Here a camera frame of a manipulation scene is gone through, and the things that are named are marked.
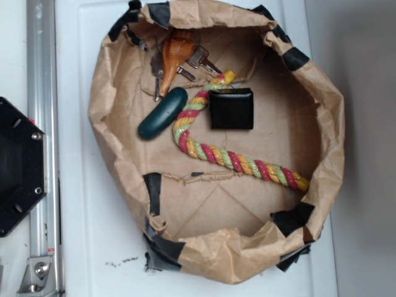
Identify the orange spiral seashell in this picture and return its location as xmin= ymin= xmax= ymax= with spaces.
xmin=160 ymin=29 xmax=196 ymax=97

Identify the metal corner bracket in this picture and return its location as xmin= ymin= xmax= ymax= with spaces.
xmin=16 ymin=256 xmax=56 ymax=296

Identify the multicolour twisted rope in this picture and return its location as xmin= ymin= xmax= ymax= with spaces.
xmin=172 ymin=69 xmax=311 ymax=192

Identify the black square box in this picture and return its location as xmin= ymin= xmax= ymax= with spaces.
xmin=209 ymin=88 xmax=254 ymax=130

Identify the silver key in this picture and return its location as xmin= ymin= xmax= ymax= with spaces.
xmin=177 ymin=66 xmax=196 ymax=82
xmin=150 ymin=53 xmax=163 ymax=101
xmin=186 ymin=46 xmax=222 ymax=74

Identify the aluminium extrusion rail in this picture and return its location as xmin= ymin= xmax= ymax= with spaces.
xmin=27 ymin=1 xmax=66 ymax=296

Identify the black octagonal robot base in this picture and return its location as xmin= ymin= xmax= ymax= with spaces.
xmin=1 ymin=97 xmax=46 ymax=238

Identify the brown paper bag bin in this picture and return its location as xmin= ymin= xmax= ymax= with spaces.
xmin=88 ymin=1 xmax=345 ymax=284

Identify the silver key left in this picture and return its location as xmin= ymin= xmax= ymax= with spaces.
xmin=150 ymin=53 xmax=163 ymax=101

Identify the dark green oblong capsule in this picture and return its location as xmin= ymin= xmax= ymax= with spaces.
xmin=137 ymin=87 xmax=188 ymax=140

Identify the silver key middle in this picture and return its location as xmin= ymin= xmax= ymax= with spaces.
xmin=177 ymin=66 xmax=196 ymax=82

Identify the silver key right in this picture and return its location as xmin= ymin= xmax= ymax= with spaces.
xmin=186 ymin=46 xmax=222 ymax=74

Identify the white plastic tray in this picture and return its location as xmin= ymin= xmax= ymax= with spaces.
xmin=55 ymin=1 xmax=338 ymax=296

